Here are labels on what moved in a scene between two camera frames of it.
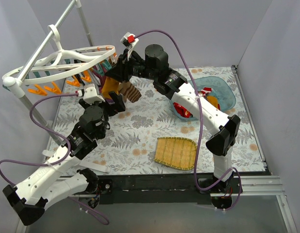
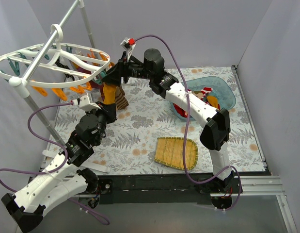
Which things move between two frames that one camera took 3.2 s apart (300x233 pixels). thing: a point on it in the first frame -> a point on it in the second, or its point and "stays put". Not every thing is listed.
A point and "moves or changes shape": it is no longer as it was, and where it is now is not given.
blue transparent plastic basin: (221, 89) stays put
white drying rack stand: (12, 81) -> (22, 83)
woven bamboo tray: (178, 153) stays put
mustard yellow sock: (110, 85) stays put
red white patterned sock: (181, 110) stays put
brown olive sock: (129, 91) moves or changes shape
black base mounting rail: (160, 189) stays put
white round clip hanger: (14, 81) moves or changes shape
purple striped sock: (98, 77) -> (99, 87)
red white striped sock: (206, 90) stays put
